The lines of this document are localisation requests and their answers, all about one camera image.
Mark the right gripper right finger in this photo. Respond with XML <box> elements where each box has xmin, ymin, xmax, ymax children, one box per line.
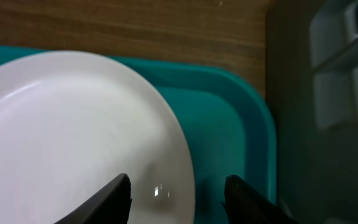
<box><xmin>223</xmin><ymin>175</ymin><xmax>298</xmax><ymax>224</ymax></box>

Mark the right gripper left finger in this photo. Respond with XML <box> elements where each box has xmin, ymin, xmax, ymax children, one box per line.
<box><xmin>56</xmin><ymin>173</ymin><xmax>132</xmax><ymax>224</ymax></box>

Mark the large white plate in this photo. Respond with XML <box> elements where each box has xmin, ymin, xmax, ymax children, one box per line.
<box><xmin>0</xmin><ymin>51</ymin><xmax>195</xmax><ymax>223</ymax></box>

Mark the grey dishwasher rack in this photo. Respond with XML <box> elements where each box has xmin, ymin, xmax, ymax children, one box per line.
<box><xmin>265</xmin><ymin>0</ymin><xmax>358</xmax><ymax>223</ymax></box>

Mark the teal serving tray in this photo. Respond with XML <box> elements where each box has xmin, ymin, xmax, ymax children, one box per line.
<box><xmin>0</xmin><ymin>47</ymin><xmax>277</xmax><ymax>223</ymax></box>

